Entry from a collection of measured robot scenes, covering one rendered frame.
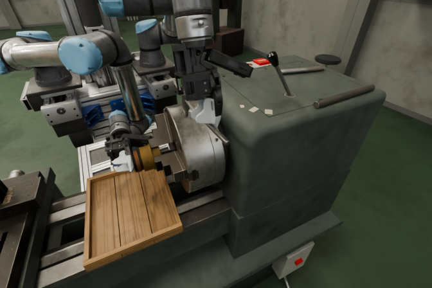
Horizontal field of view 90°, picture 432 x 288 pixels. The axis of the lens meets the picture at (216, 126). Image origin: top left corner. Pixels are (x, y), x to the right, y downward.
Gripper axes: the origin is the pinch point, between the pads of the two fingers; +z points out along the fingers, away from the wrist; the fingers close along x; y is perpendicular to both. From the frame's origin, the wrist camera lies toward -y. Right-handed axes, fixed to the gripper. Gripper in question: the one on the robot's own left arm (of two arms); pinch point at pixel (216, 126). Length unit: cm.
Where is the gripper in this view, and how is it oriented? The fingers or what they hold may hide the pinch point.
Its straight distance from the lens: 53.0
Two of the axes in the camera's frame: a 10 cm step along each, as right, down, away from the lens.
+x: 4.0, 3.1, -8.6
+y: -9.1, 2.4, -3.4
